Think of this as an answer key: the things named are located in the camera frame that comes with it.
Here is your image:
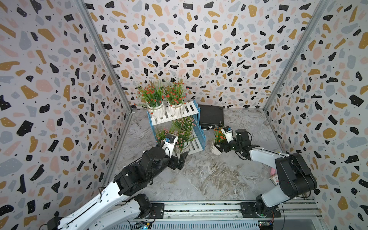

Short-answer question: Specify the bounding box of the pink flower pot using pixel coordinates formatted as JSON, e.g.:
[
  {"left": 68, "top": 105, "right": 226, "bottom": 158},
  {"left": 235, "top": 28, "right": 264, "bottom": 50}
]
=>
[
  {"left": 172, "top": 116, "right": 195, "bottom": 132},
  {"left": 174, "top": 131, "right": 195, "bottom": 155},
  {"left": 156, "top": 128, "right": 169, "bottom": 143}
]

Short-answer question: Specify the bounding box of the orange flower pot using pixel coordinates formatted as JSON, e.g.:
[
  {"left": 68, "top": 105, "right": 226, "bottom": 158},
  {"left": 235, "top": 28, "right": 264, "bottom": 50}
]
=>
[{"left": 210, "top": 127, "right": 227, "bottom": 155}]

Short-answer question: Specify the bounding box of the red flower pot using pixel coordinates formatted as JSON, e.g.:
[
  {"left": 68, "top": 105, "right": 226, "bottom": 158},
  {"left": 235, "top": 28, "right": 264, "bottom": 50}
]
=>
[
  {"left": 163, "top": 79, "right": 187, "bottom": 117},
  {"left": 137, "top": 81, "right": 164, "bottom": 120}
]

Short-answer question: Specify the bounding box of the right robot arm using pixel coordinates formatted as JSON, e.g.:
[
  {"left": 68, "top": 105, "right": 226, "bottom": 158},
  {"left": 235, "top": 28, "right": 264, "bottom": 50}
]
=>
[{"left": 217, "top": 126, "right": 317, "bottom": 218}]

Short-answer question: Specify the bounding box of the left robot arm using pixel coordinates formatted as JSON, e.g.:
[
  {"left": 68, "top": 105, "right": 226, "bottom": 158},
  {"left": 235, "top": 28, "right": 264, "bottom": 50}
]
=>
[{"left": 46, "top": 147, "right": 188, "bottom": 230}]

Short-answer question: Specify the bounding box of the blue white two-tier rack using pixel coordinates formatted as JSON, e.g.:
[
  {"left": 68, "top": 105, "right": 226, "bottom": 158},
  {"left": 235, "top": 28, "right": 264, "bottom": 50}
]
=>
[{"left": 147, "top": 100, "right": 206, "bottom": 155}]

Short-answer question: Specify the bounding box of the black ribbed carrying case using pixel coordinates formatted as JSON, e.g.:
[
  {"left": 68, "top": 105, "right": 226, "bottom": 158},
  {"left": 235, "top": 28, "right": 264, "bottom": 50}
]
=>
[{"left": 198, "top": 104, "right": 224, "bottom": 130}]

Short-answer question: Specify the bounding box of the small printed card box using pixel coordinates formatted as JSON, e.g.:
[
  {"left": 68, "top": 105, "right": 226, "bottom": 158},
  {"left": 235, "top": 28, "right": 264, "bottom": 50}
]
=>
[{"left": 270, "top": 174, "right": 279, "bottom": 186}]

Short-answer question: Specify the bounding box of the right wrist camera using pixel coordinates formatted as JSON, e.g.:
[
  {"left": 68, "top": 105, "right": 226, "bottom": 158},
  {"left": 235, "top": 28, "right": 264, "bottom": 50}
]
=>
[{"left": 221, "top": 126, "right": 233, "bottom": 143}]

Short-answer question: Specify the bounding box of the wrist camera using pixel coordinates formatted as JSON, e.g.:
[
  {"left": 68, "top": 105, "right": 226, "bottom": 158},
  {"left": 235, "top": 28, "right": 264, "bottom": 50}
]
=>
[
  {"left": 221, "top": 126, "right": 233, "bottom": 143},
  {"left": 161, "top": 134, "right": 178, "bottom": 158}
]

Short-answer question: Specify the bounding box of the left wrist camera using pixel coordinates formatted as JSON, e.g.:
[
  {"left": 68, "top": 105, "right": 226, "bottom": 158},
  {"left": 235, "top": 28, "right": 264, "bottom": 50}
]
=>
[{"left": 161, "top": 134, "right": 178, "bottom": 158}]

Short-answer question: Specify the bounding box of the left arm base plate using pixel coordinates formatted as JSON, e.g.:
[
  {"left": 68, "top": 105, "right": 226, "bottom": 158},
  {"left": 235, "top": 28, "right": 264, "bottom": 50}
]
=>
[{"left": 150, "top": 203, "right": 165, "bottom": 219}]

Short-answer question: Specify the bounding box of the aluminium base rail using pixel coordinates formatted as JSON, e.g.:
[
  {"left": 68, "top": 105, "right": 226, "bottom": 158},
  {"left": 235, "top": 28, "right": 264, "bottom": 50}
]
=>
[{"left": 113, "top": 200, "right": 327, "bottom": 230}]

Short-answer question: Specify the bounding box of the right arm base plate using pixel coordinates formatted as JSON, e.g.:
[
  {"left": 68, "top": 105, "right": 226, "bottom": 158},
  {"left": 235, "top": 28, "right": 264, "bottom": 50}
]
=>
[{"left": 240, "top": 202, "right": 282, "bottom": 218}]

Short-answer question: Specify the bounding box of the right aluminium corner post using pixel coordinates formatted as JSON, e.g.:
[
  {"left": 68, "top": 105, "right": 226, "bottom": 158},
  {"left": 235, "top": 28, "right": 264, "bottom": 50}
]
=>
[{"left": 263, "top": 0, "right": 329, "bottom": 113}]

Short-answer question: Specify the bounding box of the aluminium corner post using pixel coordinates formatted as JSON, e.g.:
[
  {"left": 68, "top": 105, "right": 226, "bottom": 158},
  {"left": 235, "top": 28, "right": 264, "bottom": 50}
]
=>
[
  {"left": 74, "top": 0, "right": 132, "bottom": 113},
  {"left": 263, "top": 0, "right": 329, "bottom": 113}
]

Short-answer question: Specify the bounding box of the left aluminium corner post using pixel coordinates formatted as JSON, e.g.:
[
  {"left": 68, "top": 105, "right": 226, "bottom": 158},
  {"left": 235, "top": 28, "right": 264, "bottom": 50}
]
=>
[{"left": 74, "top": 0, "right": 132, "bottom": 113}]

